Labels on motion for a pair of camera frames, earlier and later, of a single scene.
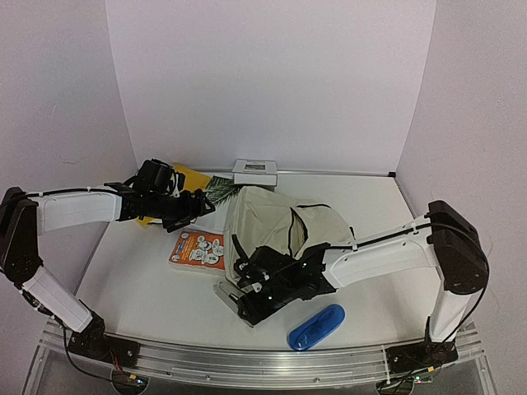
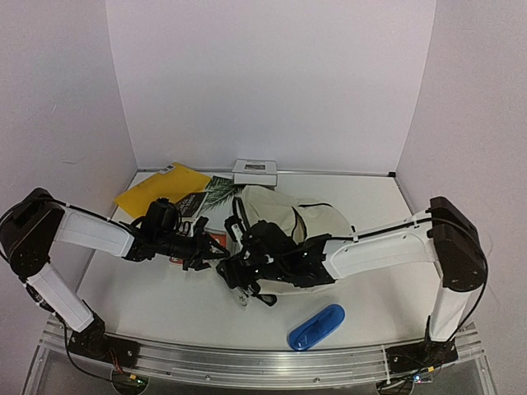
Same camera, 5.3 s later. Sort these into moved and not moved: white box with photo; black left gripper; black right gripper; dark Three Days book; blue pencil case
Moved: black right gripper; black left gripper
Not moved: white box with photo; blue pencil case; dark Three Days book
